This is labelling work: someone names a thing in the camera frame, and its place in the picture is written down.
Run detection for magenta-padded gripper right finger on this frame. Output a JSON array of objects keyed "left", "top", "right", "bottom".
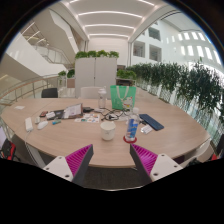
[{"left": 129, "top": 143, "right": 184, "bottom": 183}]

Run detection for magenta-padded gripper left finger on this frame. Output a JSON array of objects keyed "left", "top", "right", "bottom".
[{"left": 42, "top": 143, "right": 94, "bottom": 187}]

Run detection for clear blue-label water bottle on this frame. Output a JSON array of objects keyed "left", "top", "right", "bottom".
[{"left": 124, "top": 107, "right": 141, "bottom": 143}]

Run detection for white chair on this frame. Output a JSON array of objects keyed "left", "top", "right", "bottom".
[
  {"left": 181, "top": 138, "right": 214, "bottom": 164},
  {"left": 79, "top": 86, "right": 103, "bottom": 100}
]

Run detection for white flat packet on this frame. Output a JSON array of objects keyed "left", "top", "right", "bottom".
[{"left": 139, "top": 124, "right": 154, "bottom": 135}]

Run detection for dark blue keyboard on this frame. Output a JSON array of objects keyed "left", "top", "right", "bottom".
[{"left": 138, "top": 113, "right": 165, "bottom": 132}]

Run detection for white computer mouse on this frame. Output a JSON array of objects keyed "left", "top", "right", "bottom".
[{"left": 36, "top": 120, "right": 49, "bottom": 131}]

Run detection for white power strip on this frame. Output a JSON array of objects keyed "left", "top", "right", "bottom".
[{"left": 24, "top": 116, "right": 35, "bottom": 133}]

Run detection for colourful sticker sheet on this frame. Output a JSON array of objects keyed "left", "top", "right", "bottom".
[{"left": 74, "top": 113, "right": 101, "bottom": 124}]

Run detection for open notebook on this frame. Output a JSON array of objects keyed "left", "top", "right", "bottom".
[{"left": 63, "top": 102, "right": 84, "bottom": 120}]

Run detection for white cup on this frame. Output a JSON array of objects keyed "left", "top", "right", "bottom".
[{"left": 99, "top": 120, "right": 117, "bottom": 141}]

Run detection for black chair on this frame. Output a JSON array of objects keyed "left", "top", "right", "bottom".
[{"left": 41, "top": 87, "right": 59, "bottom": 99}]

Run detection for tall clear white-cap bottle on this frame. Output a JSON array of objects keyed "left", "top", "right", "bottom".
[{"left": 97, "top": 87, "right": 108, "bottom": 110}]

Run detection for green cat-print tote bag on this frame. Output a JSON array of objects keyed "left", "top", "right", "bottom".
[{"left": 110, "top": 84, "right": 137, "bottom": 111}]

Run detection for row of green plants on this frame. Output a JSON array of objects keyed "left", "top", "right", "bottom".
[{"left": 126, "top": 59, "right": 224, "bottom": 116}]

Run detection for small potted plants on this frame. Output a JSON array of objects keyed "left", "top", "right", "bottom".
[{"left": 57, "top": 69, "right": 76, "bottom": 89}]

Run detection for white cabinet with plants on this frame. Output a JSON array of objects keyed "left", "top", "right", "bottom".
[{"left": 73, "top": 49, "right": 120, "bottom": 98}]

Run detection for ceiling light strips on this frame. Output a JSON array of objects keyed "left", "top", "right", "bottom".
[{"left": 68, "top": 0, "right": 156, "bottom": 38}]

